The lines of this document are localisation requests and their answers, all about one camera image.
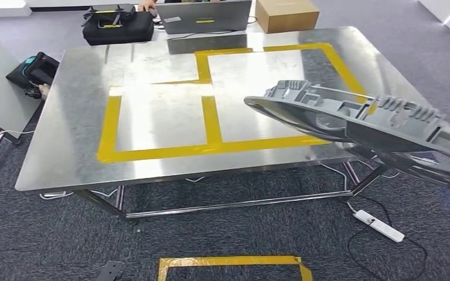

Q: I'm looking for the grey plastic wheel cover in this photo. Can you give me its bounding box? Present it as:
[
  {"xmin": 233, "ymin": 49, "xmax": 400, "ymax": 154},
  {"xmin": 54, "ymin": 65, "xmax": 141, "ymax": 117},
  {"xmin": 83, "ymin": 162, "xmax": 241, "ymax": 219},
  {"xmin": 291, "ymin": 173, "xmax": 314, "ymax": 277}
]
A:
[{"xmin": 243, "ymin": 80, "xmax": 450, "ymax": 195}]

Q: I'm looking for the steel workbench table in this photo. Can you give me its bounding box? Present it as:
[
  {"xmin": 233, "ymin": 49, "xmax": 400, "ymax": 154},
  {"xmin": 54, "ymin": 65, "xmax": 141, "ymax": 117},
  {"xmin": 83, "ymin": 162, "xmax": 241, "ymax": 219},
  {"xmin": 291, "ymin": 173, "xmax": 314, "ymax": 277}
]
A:
[{"xmin": 14, "ymin": 26, "xmax": 450, "ymax": 226}]

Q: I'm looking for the yellow tape on workbench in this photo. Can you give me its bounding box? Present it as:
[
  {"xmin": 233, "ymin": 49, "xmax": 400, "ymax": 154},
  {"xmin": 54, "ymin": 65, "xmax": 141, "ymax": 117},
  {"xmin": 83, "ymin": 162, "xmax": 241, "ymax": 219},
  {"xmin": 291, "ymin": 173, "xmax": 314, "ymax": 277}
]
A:
[{"xmin": 96, "ymin": 42, "xmax": 378, "ymax": 165}]

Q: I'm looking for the long white power strip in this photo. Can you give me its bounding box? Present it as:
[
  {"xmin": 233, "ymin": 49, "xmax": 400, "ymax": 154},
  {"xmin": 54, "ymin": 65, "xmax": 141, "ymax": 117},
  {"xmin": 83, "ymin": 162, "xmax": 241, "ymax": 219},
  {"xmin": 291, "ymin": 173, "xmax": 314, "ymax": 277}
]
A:
[{"xmin": 353, "ymin": 209, "xmax": 405, "ymax": 244}]

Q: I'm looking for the wide yellow floor tape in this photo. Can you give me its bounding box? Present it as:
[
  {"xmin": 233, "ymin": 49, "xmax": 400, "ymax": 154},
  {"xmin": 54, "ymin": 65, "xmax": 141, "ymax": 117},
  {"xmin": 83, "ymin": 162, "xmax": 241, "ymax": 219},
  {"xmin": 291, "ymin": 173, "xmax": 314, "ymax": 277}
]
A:
[{"xmin": 158, "ymin": 255, "xmax": 314, "ymax": 281}]

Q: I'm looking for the brown cardboard box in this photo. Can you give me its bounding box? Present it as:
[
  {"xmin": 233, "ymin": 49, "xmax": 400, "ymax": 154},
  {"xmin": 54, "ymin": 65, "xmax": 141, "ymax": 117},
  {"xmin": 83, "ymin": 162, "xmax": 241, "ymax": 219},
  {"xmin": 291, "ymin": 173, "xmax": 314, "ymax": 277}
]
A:
[{"xmin": 255, "ymin": 0, "xmax": 320, "ymax": 35}]

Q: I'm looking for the grey laptop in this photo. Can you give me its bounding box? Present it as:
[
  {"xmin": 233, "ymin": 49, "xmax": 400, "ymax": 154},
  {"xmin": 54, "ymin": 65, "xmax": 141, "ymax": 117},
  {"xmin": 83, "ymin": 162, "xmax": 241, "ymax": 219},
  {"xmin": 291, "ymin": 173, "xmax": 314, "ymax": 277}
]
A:
[{"xmin": 155, "ymin": 0, "xmax": 253, "ymax": 35}]

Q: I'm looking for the black carry case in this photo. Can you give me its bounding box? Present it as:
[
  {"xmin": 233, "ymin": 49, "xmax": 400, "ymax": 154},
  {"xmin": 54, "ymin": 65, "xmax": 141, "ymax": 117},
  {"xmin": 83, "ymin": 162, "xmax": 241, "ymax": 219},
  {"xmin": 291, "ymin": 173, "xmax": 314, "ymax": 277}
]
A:
[{"xmin": 82, "ymin": 11, "xmax": 155, "ymax": 46}]

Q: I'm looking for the black remote controller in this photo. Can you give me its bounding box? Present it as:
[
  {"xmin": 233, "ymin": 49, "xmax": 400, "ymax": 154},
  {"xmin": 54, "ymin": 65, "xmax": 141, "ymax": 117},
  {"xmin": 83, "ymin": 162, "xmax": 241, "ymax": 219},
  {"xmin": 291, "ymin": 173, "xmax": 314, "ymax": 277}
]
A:
[{"xmin": 82, "ymin": 4, "xmax": 137, "ymax": 29}]

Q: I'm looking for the black bag with teal trim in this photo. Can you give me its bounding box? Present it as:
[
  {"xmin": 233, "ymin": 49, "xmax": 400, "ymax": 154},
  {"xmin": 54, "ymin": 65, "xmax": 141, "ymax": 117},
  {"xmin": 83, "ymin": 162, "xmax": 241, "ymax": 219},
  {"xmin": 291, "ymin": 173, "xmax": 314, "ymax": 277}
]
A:
[{"xmin": 5, "ymin": 51, "xmax": 60, "ymax": 101}]

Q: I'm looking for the white panel on stand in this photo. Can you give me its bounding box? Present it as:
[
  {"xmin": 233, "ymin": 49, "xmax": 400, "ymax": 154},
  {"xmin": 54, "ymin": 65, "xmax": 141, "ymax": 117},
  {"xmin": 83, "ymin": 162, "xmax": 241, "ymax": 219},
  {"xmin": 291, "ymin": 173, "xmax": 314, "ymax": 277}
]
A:
[{"xmin": 0, "ymin": 17, "xmax": 44, "ymax": 175}]

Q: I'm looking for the black power cable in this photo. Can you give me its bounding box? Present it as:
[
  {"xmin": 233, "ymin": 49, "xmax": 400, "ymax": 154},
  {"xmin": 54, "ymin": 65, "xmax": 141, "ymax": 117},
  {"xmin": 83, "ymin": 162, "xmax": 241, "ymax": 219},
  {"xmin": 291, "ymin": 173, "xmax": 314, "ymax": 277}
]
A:
[{"xmin": 347, "ymin": 194, "xmax": 428, "ymax": 281}]

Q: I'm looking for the black robot bracket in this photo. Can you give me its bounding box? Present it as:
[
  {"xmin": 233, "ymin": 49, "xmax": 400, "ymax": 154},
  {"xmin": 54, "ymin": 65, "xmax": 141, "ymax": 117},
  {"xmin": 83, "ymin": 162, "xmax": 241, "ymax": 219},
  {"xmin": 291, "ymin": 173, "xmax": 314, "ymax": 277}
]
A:
[{"xmin": 94, "ymin": 261, "xmax": 125, "ymax": 281}]

